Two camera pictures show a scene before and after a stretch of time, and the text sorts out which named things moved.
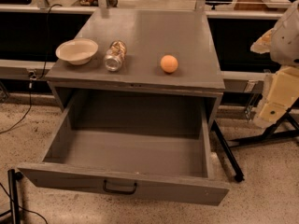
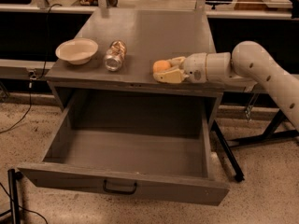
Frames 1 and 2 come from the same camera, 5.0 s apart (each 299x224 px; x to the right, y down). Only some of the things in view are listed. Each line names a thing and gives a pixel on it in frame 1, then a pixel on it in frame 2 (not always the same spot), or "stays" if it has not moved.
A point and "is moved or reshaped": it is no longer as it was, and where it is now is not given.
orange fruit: x=169 y=63 is moved or reshaped
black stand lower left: x=13 y=177 stays
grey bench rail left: x=23 y=69 stays
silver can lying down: x=115 y=55 stays
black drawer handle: x=119 y=191 stays
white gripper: x=287 y=42 -> x=194 y=66
